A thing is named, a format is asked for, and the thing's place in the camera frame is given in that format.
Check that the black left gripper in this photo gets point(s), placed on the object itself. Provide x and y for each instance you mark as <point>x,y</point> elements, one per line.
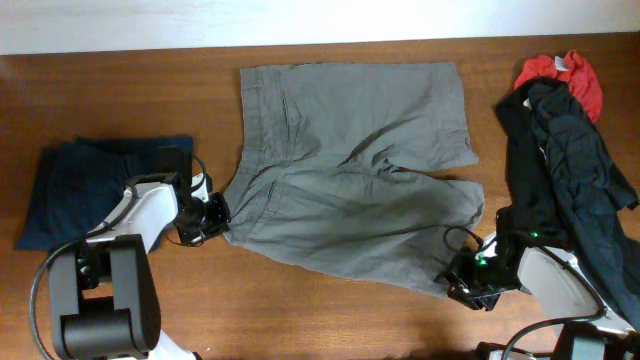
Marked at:
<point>222,215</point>

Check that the black garment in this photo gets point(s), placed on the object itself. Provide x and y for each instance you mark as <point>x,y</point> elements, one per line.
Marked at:
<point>565,187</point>

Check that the red garment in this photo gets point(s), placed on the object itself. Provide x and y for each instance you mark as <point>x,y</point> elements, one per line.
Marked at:
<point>573,69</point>

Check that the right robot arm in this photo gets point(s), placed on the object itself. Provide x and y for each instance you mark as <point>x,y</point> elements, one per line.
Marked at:
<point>579,323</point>

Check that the navy blue garment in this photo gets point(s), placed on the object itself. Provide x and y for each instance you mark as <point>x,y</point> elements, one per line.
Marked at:
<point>78,183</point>

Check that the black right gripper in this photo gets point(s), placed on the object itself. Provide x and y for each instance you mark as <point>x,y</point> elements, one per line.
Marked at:
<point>454,274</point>

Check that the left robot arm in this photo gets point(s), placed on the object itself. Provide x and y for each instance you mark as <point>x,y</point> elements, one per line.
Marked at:
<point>103,299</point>

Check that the grey shorts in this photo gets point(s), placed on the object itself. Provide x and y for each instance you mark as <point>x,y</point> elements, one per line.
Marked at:
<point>339,170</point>

